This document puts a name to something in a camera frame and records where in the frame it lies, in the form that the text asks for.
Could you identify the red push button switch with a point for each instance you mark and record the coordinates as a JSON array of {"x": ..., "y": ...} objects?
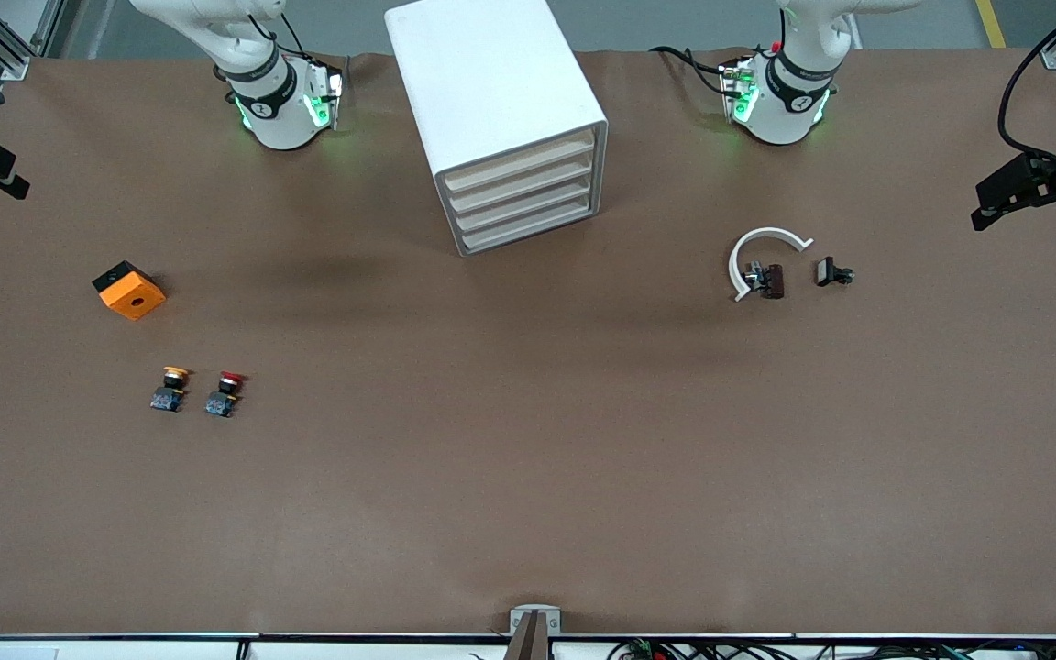
[{"x": 227, "y": 392}]

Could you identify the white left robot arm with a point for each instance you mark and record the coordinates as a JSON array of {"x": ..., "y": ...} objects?
[{"x": 794, "y": 101}]

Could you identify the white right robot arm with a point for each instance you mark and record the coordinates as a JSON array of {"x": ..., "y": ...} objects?
[{"x": 276, "y": 119}]

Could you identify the orange black button box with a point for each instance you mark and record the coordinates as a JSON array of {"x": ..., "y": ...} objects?
[{"x": 136, "y": 295}]

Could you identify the brown cylindrical part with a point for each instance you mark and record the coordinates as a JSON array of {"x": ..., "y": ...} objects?
[{"x": 775, "y": 281}]

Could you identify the chrome valve fitting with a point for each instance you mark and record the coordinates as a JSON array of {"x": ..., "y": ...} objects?
[{"x": 753, "y": 275}]

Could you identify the brown table mat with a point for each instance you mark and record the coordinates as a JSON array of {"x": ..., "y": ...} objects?
[{"x": 491, "y": 458}]

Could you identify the yellow push button switch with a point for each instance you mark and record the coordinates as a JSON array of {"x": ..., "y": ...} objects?
[{"x": 172, "y": 387}]

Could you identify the white table edge rail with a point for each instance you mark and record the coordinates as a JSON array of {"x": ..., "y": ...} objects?
[{"x": 125, "y": 647}]

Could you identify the grey metal bracket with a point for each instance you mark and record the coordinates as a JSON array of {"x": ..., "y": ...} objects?
[{"x": 535, "y": 618}]

